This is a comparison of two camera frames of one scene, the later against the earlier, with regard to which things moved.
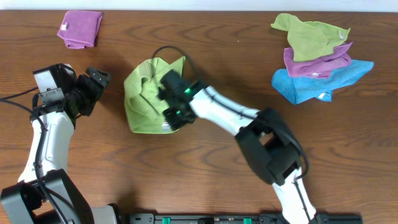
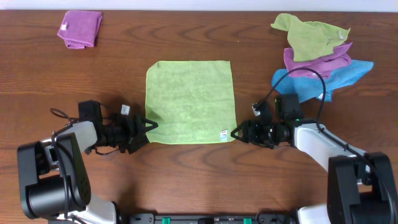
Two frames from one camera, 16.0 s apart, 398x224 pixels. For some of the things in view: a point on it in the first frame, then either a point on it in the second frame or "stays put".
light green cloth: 145,109 → 191,102
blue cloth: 303,89 stays put
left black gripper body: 92,83 → 134,130
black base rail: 241,218 stays put
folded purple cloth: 79,28 stays put
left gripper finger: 101,76 → 143,128
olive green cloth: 309,40 stays put
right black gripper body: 175,119 → 266,134
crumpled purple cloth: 320,67 stays put
